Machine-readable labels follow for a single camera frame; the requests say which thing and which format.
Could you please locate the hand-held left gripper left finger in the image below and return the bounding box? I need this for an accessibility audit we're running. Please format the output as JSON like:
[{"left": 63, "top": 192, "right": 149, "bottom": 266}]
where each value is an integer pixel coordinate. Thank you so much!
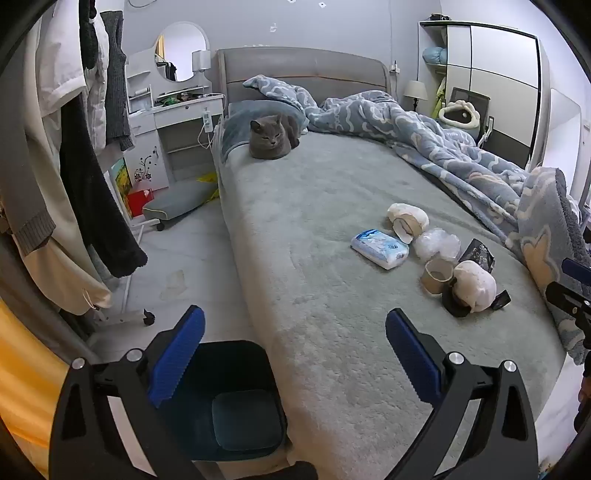
[{"left": 48, "top": 305, "right": 206, "bottom": 480}]

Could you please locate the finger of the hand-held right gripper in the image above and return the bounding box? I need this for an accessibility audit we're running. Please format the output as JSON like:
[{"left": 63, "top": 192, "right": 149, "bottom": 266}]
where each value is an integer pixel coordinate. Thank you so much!
[
  {"left": 562, "top": 257, "right": 591, "bottom": 281},
  {"left": 546, "top": 281, "right": 591, "bottom": 324}
]

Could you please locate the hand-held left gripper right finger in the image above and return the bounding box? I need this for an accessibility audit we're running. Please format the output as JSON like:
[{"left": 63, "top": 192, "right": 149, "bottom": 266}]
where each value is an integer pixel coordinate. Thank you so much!
[{"left": 385, "top": 308, "right": 541, "bottom": 480}]

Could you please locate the dark blue trash bin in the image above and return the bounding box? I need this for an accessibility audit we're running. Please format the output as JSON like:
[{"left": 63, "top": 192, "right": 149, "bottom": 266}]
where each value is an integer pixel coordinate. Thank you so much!
[{"left": 171, "top": 340, "right": 289, "bottom": 462}]

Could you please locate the black tissue packet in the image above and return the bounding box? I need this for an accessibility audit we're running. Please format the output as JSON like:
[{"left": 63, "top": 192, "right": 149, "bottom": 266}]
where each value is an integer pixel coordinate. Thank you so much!
[{"left": 462, "top": 239, "right": 496, "bottom": 273}]

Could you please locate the blue white tissue pack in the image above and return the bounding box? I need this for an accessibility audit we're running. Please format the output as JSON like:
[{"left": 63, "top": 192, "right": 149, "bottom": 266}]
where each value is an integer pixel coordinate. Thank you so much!
[{"left": 351, "top": 229, "right": 410, "bottom": 271}]

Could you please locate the clear bubble wrap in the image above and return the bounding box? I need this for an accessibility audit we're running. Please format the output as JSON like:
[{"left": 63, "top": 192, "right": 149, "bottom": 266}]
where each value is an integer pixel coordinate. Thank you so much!
[{"left": 412, "top": 227, "right": 462, "bottom": 263}]

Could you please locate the yellow cloth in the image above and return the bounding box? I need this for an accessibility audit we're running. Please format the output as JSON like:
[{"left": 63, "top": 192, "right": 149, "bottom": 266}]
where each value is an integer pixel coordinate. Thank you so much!
[{"left": 0, "top": 295, "right": 70, "bottom": 476}]

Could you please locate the grey footstool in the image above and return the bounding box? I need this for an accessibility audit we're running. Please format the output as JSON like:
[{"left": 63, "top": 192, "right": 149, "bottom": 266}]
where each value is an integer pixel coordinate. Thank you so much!
[{"left": 142, "top": 180, "right": 218, "bottom": 232}]

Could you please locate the red bag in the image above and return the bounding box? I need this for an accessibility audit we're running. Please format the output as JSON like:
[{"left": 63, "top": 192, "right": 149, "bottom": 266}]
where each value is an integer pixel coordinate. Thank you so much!
[{"left": 127, "top": 187, "right": 154, "bottom": 217}]

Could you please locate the grey bed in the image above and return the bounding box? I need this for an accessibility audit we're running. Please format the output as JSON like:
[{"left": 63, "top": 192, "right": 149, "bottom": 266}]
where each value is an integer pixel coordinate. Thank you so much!
[{"left": 212, "top": 46, "right": 583, "bottom": 480}]

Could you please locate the black fleece garment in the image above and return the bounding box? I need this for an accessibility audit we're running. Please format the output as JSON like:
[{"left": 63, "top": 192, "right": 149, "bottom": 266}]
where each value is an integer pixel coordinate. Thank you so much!
[{"left": 60, "top": 92, "right": 148, "bottom": 280}]

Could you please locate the yellow plastic bag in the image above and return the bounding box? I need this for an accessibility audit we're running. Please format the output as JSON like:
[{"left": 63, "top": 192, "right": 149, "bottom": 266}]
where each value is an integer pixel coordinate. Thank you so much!
[{"left": 196, "top": 173, "right": 220, "bottom": 204}]

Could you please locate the colourful picture board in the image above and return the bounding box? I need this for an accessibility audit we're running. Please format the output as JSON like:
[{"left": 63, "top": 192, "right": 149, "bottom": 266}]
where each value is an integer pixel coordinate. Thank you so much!
[{"left": 111, "top": 157, "right": 134, "bottom": 217}]

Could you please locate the black office chair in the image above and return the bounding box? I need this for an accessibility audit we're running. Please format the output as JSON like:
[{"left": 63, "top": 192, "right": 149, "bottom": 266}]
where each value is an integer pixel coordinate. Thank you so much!
[{"left": 445, "top": 87, "right": 495, "bottom": 148}]

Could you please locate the blue cloud print blanket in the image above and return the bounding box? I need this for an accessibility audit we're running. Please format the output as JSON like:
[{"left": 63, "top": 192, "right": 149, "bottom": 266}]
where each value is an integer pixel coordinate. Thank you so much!
[{"left": 242, "top": 74, "right": 591, "bottom": 365}]

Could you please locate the cream coat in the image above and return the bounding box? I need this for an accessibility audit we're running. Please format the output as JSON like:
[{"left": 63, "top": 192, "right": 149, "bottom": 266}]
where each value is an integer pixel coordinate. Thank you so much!
[{"left": 0, "top": 28, "right": 114, "bottom": 317}]

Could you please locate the white wardrobe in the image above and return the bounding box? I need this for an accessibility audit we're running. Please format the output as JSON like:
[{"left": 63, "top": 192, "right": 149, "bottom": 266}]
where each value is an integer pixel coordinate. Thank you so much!
[{"left": 418, "top": 18, "right": 583, "bottom": 185}]

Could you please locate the grey cat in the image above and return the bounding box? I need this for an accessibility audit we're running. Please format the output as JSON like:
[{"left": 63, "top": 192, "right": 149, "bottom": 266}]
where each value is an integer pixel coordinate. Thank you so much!
[{"left": 248, "top": 114, "right": 301, "bottom": 161}]

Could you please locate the white dressing table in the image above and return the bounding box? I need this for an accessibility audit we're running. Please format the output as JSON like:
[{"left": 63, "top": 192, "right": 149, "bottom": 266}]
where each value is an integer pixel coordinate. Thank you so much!
[{"left": 124, "top": 21, "right": 227, "bottom": 190}]

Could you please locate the beige shade bedside lamp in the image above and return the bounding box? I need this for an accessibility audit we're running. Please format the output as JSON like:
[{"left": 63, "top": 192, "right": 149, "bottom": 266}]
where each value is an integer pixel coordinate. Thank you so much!
[{"left": 404, "top": 80, "right": 428, "bottom": 114}]

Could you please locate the pile of small toiletries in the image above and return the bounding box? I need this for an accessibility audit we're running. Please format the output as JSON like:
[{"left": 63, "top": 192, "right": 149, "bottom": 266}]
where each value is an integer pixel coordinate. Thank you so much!
[{"left": 157, "top": 91, "right": 211, "bottom": 106}]

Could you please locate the grey knitted vest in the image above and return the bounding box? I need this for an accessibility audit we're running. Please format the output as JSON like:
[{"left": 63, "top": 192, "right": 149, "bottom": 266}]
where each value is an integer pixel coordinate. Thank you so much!
[{"left": 99, "top": 11, "right": 137, "bottom": 153}]

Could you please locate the round mirror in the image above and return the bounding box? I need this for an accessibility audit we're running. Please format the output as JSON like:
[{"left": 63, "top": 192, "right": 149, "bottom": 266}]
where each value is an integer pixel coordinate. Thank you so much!
[{"left": 154, "top": 23, "right": 206, "bottom": 83}]

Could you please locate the white puffer jacket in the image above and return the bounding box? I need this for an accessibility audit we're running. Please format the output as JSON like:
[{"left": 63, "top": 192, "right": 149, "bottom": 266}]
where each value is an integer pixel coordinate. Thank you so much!
[{"left": 34, "top": 0, "right": 112, "bottom": 153}]

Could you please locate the cream ring pet cushion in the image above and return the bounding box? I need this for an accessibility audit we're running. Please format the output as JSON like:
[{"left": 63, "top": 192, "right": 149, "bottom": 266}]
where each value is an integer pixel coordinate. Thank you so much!
[{"left": 438, "top": 102, "right": 481, "bottom": 132}]

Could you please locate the white controller with cable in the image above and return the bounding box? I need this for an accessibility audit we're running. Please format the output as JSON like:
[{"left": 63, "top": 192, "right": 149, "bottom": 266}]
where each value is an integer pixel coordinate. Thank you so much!
[{"left": 198, "top": 108, "right": 215, "bottom": 151}]

